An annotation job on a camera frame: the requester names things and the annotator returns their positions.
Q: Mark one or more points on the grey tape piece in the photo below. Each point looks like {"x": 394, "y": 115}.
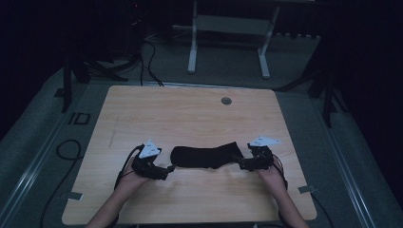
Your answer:
{"x": 75, "y": 196}
{"x": 306, "y": 189}

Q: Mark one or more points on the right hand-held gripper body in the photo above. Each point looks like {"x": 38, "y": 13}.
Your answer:
{"x": 261, "y": 156}

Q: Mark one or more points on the black metal stand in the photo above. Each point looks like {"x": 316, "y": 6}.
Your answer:
{"x": 328, "y": 95}
{"x": 67, "y": 88}

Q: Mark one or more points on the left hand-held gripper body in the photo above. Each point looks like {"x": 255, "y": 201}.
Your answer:
{"x": 146, "y": 163}

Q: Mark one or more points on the person's right hand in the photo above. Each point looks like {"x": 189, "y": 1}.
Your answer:
{"x": 271, "y": 177}

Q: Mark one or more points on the person's left hand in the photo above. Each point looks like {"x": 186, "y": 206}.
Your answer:
{"x": 133, "y": 180}

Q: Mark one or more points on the metal floor rail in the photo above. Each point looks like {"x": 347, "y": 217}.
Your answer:
{"x": 347, "y": 174}
{"x": 30, "y": 171}

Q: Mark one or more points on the white metal desk frame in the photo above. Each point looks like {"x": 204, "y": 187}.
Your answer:
{"x": 233, "y": 25}

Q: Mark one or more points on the black sock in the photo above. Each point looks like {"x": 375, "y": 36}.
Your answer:
{"x": 206, "y": 156}

